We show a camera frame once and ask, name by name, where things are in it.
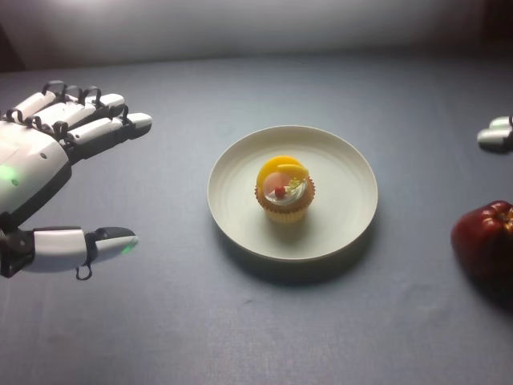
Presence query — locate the toy cupcake with fruit topping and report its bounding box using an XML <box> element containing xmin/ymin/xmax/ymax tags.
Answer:
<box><xmin>254</xmin><ymin>156</ymin><xmax>317</xmax><ymax>225</ymax></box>

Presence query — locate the dark red toy apple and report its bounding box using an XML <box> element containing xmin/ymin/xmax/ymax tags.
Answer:
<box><xmin>450</xmin><ymin>200</ymin><xmax>513</xmax><ymax>284</ymax></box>

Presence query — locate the grey tablecloth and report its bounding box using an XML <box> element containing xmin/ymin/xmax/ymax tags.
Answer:
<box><xmin>0</xmin><ymin>50</ymin><xmax>513</xmax><ymax>385</ymax></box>

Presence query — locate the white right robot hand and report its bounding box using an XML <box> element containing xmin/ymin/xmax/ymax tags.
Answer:
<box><xmin>476</xmin><ymin>115</ymin><xmax>513</xmax><ymax>154</ymax></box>

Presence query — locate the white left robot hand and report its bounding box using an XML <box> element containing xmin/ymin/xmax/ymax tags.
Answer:
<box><xmin>0</xmin><ymin>79</ymin><xmax>153</xmax><ymax>281</ymax></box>

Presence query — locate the round white plate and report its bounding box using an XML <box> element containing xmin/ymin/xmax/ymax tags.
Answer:
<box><xmin>207</xmin><ymin>125</ymin><xmax>379</xmax><ymax>264</ymax></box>

